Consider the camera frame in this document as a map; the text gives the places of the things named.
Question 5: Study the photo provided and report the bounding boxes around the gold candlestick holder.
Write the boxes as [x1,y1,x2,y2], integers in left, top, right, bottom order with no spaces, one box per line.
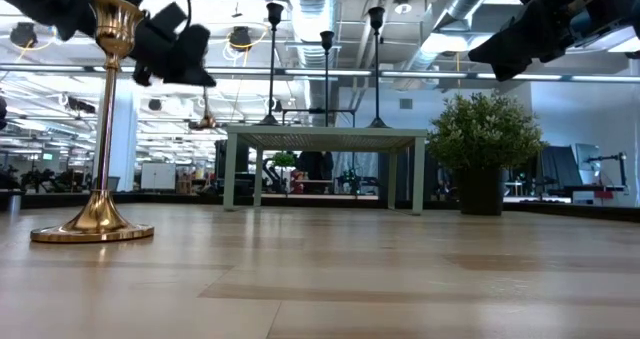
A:
[29,0,156,244]
[188,85,222,131]

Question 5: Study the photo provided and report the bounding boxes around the black aluminium table frame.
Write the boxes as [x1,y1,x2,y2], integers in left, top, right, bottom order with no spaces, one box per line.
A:
[0,190,640,224]

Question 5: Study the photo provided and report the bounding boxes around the small green potted plant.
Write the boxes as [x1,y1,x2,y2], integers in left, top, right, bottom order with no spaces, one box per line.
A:
[270,151,297,171]

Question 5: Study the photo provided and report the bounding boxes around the bushy green plant black pot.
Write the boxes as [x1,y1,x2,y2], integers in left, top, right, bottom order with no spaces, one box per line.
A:
[426,89,547,217]

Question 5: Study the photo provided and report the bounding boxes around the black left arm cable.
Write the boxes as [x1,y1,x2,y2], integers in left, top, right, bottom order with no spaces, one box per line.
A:
[174,0,195,30]

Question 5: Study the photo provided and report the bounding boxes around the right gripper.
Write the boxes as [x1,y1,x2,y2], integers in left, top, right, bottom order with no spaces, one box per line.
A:
[468,0,601,83]

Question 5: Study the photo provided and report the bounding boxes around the black fabric panel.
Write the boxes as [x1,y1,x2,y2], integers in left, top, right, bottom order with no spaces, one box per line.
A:
[535,144,585,196]

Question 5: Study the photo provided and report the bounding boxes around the person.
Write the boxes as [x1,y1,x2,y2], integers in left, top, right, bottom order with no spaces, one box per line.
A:
[296,150,336,181]

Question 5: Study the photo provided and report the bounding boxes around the black candlestick holder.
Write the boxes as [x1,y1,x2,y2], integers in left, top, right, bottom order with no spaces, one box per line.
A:
[256,1,286,127]
[366,6,389,129]
[319,29,336,127]

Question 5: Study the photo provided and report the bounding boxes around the silver ventilation duct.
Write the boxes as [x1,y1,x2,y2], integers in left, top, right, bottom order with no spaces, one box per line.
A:
[284,0,342,111]

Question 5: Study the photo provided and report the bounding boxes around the white cabinet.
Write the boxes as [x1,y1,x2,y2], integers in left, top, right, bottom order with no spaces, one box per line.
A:
[140,161,178,191]

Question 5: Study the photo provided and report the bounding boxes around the black ceiling device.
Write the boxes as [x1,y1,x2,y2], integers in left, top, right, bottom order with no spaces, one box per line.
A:
[228,25,254,51]
[8,22,39,49]

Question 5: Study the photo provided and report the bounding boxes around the white building column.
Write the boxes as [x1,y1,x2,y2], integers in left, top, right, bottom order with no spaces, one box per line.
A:
[91,77,142,193]

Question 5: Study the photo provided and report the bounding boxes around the pale green perforated metal riser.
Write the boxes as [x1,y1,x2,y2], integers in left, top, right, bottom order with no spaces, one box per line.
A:
[222,124,428,217]

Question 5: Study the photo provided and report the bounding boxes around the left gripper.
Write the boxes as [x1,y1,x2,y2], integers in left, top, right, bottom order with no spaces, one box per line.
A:
[130,1,217,88]

